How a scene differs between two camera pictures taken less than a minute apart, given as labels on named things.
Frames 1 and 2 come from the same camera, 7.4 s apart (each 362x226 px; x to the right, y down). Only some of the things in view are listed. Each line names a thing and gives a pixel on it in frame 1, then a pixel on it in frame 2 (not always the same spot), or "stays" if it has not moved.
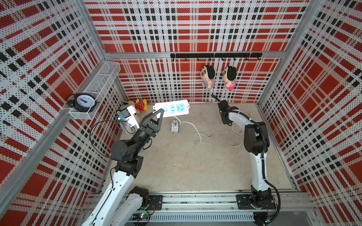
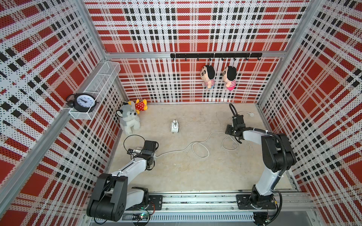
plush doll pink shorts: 229,75 stays
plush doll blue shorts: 207,74 stays
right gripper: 226,122 -> 228,129
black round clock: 83,102 stays
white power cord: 228,137 -> 193,143
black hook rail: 222,55 stays
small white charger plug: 175,126 stays
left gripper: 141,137 -> 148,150
